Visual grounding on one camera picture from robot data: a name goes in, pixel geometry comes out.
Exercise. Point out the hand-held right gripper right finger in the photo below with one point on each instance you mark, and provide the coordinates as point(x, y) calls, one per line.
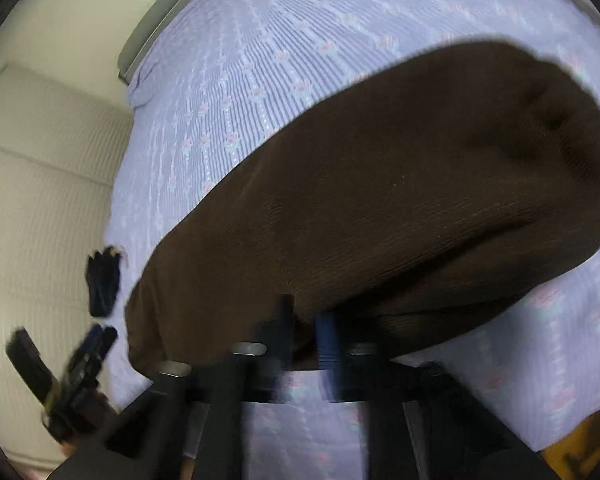
point(327, 342)

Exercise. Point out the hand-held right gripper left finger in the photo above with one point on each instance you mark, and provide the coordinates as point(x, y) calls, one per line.
point(278, 350)

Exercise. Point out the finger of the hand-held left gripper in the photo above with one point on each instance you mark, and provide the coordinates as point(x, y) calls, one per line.
point(91, 342)
point(108, 341)

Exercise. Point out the brown pants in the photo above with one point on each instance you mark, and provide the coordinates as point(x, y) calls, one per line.
point(380, 185)

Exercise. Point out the dark cloth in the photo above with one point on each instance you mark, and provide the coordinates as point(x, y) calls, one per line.
point(102, 280)

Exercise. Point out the yellow cloth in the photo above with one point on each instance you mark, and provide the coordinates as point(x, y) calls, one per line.
point(590, 447)

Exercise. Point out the lavender floral striped bedsheet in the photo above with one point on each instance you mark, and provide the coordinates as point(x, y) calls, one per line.
point(280, 60)

